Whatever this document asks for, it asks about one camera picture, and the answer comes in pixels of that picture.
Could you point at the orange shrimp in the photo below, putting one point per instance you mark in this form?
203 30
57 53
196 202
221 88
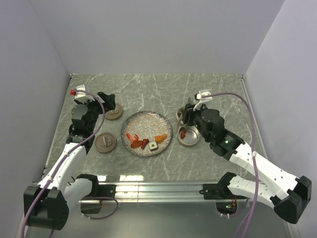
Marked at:
132 138

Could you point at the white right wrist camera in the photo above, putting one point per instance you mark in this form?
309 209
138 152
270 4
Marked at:
202 99

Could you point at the round lunch container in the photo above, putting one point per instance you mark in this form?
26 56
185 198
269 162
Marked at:
192 136
182 115

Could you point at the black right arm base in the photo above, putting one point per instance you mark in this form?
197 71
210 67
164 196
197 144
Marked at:
225 201

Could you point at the aluminium left side rail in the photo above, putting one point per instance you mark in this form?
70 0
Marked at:
55 132

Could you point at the red sauce food piece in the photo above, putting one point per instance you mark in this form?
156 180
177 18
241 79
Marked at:
183 134

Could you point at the round lunch container far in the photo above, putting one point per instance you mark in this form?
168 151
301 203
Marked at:
182 115

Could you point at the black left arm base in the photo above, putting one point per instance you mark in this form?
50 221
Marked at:
99 189

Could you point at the orange salmon slice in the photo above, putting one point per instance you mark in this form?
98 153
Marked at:
136 144

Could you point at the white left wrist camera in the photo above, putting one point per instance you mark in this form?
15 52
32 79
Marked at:
79 95

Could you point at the white sushi green dot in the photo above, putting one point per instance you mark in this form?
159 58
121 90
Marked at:
153 146

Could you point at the aluminium front rail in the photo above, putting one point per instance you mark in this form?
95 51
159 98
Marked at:
147 192

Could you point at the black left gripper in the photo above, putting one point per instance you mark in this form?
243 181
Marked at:
109 99

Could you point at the brown round lid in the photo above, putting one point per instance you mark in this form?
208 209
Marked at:
115 114
105 143

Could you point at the brown round lid near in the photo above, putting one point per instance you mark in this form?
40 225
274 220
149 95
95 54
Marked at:
105 143

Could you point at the dark red meat piece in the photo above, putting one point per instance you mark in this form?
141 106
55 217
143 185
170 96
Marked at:
144 143

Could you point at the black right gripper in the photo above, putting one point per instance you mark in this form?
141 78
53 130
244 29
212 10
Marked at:
189 112

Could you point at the brown round lid far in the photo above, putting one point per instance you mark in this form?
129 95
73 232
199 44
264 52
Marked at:
115 114

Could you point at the silver metal tongs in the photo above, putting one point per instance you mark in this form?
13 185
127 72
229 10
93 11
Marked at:
189 106

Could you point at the speckled ceramic plate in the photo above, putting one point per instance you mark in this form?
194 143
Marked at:
146 125

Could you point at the orange fried piece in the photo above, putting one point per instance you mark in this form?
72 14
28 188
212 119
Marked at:
160 138

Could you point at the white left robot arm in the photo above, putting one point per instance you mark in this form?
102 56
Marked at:
47 205

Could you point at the round lunch container near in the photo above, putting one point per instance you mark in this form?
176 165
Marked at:
192 136

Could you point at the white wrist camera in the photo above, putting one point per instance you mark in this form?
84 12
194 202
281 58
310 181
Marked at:
79 95
202 99

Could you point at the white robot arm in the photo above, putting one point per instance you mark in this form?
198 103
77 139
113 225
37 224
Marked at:
287 194

